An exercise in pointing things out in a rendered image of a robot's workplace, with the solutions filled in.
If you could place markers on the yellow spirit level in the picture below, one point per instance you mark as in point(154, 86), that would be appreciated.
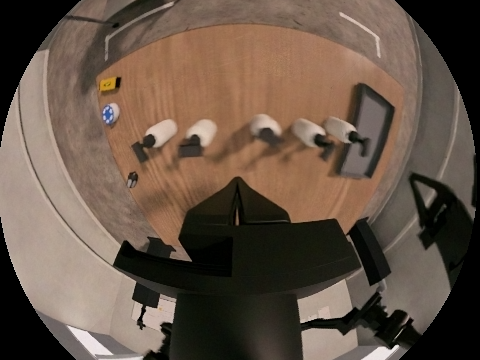
point(111, 82)

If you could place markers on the white pump bottle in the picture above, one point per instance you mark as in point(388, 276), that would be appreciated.
point(317, 137)
point(202, 135)
point(272, 131)
point(348, 134)
point(158, 136)

